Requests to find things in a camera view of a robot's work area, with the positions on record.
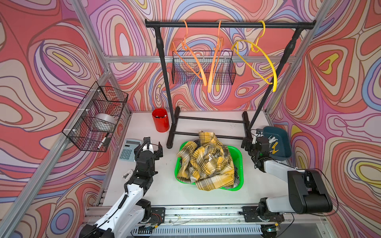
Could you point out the white marker in wire basket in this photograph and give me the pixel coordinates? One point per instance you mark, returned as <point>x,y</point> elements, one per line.
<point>102,141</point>

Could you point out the grey calculator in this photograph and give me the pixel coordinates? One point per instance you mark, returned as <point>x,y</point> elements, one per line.
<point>128,150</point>

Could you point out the yellow clothespin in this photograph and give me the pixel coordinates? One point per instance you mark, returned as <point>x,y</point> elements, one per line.
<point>274,149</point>

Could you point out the grey tape roll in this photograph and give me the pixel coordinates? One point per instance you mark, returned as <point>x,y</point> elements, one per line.
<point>103,122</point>

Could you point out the grey plaid shirt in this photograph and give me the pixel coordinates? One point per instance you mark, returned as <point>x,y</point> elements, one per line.
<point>236,178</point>

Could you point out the white clip on table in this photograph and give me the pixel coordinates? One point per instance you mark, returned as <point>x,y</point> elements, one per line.
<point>128,174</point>

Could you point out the yellow plaid shirt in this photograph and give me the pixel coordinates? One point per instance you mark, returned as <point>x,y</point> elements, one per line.
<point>207,163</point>

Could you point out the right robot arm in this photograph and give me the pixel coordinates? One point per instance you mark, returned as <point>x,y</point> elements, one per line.
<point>306,194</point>

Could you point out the orange hanger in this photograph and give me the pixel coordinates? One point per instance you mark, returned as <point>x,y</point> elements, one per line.
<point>200,73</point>
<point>216,57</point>

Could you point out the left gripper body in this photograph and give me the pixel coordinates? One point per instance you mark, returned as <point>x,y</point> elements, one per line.
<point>155,156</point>

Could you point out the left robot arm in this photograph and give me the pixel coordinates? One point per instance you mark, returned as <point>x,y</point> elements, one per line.
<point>131,208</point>

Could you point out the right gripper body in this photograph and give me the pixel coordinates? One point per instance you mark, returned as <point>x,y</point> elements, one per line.
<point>250,147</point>

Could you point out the small wire basket on rack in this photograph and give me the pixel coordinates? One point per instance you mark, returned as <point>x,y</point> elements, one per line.
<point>224,75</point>

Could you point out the black wire basket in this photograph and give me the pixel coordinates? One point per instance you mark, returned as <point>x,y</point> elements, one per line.
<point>98,99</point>

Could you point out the green plastic basket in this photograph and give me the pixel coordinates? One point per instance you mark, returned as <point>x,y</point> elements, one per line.
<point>237,160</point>

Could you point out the red pen cup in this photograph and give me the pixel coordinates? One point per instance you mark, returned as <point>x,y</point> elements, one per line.
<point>161,120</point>

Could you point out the dark teal tray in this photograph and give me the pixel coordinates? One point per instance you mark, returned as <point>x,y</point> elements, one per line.
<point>284,145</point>

